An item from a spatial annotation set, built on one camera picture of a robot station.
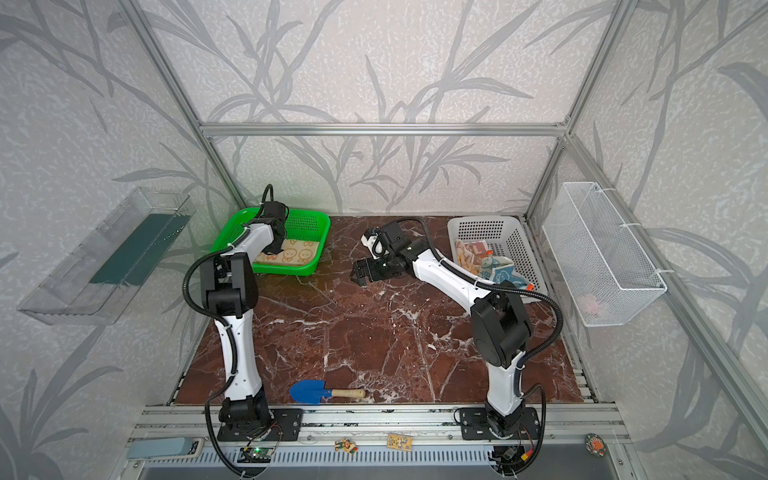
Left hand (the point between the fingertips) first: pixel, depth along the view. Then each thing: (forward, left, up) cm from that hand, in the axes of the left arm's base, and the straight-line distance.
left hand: (259, 234), depth 103 cm
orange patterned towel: (-2, -11, -7) cm, 13 cm away
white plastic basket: (+4, -89, -4) cm, 89 cm away
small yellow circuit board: (-60, -50, -5) cm, 78 cm away
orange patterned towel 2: (-4, -74, -5) cm, 74 cm away
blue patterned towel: (-18, -79, +8) cm, 81 cm away
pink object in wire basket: (-33, -97, +15) cm, 103 cm away
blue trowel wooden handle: (-48, -27, -7) cm, 56 cm away
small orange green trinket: (-60, -37, -6) cm, 71 cm away
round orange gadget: (-60, -97, -5) cm, 114 cm away
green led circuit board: (-62, -15, -9) cm, 65 cm away
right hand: (-18, -39, +8) cm, 44 cm away
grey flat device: (-61, +5, -3) cm, 62 cm away
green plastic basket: (+13, -10, -9) cm, 19 cm away
